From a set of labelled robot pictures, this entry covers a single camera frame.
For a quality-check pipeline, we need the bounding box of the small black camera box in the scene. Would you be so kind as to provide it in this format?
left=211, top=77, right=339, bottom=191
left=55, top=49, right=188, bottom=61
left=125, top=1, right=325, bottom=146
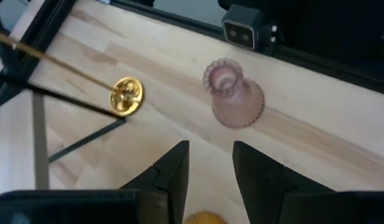
left=222, top=4, right=278, bottom=52

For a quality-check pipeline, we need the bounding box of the black aluminium table frame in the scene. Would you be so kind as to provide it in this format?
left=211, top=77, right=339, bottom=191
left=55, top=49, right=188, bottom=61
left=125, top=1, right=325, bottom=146
left=0, top=0, right=384, bottom=111

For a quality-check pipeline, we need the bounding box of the pink ribbed glass candle holder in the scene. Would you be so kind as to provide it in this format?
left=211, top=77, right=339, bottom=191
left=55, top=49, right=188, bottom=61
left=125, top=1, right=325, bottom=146
left=202, top=58, right=266, bottom=130

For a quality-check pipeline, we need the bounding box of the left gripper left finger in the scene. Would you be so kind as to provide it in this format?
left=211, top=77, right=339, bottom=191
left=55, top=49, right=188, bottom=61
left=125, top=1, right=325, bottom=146
left=119, top=140, right=190, bottom=224

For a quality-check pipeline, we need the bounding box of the tall brass candlestick holder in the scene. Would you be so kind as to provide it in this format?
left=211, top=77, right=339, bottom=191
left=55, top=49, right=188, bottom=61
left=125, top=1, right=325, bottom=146
left=0, top=27, right=146, bottom=118

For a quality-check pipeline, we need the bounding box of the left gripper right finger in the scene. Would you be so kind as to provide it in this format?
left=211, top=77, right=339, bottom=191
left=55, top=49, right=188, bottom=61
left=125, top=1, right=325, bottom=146
left=233, top=141, right=342, bottom=224

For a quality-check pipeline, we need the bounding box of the amber ribbed glass candle holder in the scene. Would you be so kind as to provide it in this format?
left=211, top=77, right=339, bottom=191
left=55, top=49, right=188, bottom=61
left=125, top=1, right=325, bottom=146
left=182, top=210, right=228, bottom=224

